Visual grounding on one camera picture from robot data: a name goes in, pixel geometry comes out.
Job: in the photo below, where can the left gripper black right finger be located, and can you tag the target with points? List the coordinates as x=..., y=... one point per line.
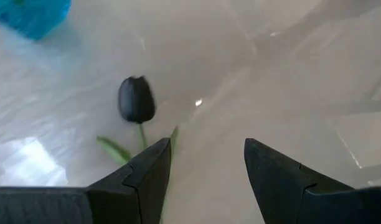
x=296, y=199

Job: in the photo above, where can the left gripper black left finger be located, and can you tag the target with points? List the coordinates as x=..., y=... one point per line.
x=115, y=199

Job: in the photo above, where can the white table mat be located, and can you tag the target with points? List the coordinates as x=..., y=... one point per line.
x=240, y=77

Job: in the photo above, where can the black artificial tulip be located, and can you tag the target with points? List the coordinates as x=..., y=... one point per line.
x=136, y=99

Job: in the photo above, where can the blue glass vase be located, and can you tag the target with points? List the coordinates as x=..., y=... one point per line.
x=31, y=15

